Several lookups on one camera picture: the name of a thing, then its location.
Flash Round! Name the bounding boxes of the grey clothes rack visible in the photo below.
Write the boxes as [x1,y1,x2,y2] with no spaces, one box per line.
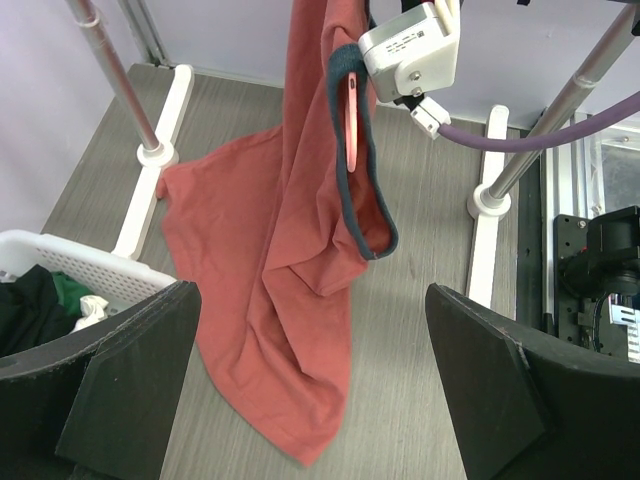
[68,0,639,306]

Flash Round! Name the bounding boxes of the pink wire hanger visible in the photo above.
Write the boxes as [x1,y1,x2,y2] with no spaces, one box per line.
[344,72,358,173]

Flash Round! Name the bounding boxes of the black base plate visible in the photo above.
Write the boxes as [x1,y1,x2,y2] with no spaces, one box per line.
[517,149,640,361]

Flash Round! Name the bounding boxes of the white plastic basket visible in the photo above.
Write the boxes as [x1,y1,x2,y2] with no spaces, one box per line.
[1,230,175,343]

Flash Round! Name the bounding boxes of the red tank top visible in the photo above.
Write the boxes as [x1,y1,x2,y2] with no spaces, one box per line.
[157,1,398,466]

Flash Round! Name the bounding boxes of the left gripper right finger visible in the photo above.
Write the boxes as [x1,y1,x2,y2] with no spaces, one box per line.
[425,284,639,479]

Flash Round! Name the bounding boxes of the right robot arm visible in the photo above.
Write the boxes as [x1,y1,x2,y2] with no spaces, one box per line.
[559,206,639,299]

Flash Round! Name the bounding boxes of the black folded garment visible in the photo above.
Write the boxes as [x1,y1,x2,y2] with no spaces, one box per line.
[1,265,76,357]

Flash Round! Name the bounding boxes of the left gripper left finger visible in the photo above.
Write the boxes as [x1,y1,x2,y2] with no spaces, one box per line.
[1,281,201,479]

